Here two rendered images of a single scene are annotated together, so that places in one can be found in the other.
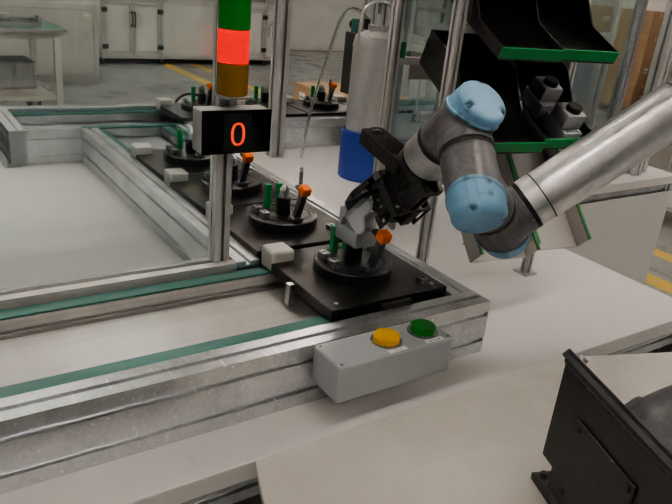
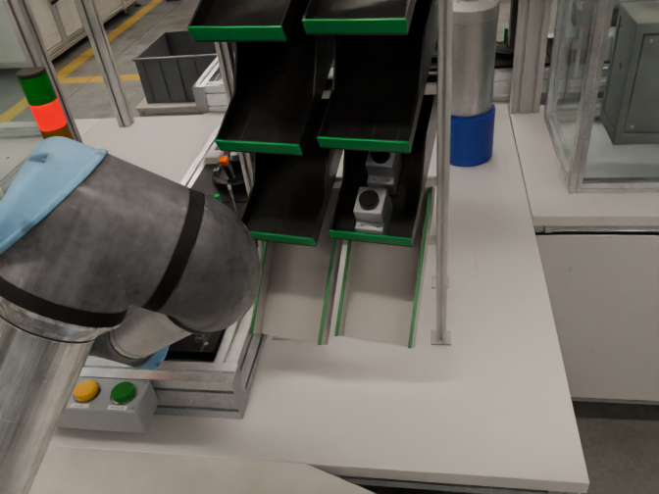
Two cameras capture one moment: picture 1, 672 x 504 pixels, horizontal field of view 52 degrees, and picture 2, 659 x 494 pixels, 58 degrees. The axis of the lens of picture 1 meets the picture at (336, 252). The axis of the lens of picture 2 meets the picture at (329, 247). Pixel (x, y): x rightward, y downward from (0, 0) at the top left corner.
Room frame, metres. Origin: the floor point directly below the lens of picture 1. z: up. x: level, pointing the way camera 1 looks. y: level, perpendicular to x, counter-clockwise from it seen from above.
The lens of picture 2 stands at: (0.75, -0.92, 1.74)
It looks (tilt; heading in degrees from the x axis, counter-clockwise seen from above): 37 degrees down; 48
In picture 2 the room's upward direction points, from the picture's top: 7 degrees counter-clockwise
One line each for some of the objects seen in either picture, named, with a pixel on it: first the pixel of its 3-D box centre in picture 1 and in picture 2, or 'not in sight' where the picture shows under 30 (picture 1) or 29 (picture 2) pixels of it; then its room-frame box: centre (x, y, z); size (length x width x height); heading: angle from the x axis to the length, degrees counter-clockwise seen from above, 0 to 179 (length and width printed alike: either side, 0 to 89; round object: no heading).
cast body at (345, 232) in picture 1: (353, 220); not in sight; (1.12, -0.03, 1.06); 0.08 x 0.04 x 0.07; 35
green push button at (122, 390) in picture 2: (422, 330); (124, 393); (0.93, -0.14, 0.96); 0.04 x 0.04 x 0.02
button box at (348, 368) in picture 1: (383, 357); (92, 403); (0.89, -0.09, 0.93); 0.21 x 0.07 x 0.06; 125
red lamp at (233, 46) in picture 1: (233, 45); (48, 113); (1.10, 0.19, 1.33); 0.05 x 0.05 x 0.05
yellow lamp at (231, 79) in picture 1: (232, 78); (58, 137); (1.10, 0.19, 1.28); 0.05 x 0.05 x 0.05
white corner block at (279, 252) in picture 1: (277, 257); not in sight; (1.14, 0.10, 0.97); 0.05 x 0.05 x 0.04; 35
